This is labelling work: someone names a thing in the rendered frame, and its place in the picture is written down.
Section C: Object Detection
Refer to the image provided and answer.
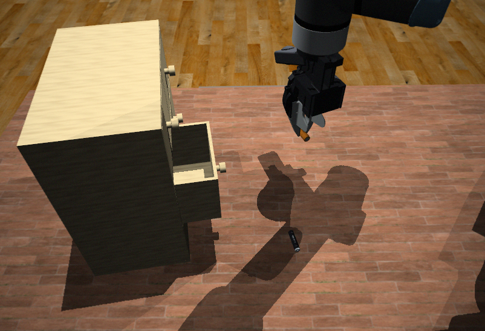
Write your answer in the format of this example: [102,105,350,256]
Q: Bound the black battery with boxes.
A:
[288,230,300,252]

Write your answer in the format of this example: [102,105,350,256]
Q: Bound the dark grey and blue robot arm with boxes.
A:
[274,0,451,66]

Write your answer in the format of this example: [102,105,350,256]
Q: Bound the orange aa battery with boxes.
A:
[300,129,310,142]

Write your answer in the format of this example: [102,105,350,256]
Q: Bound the beige wooden drawer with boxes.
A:
[160,76,180,178]
[159,29,175,116]
[169,83,183,123]

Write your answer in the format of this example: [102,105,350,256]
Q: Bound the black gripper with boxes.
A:
[282,49,346,137]

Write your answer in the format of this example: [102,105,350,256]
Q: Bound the wooden chest of drawers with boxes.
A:
[17,20,190,276]

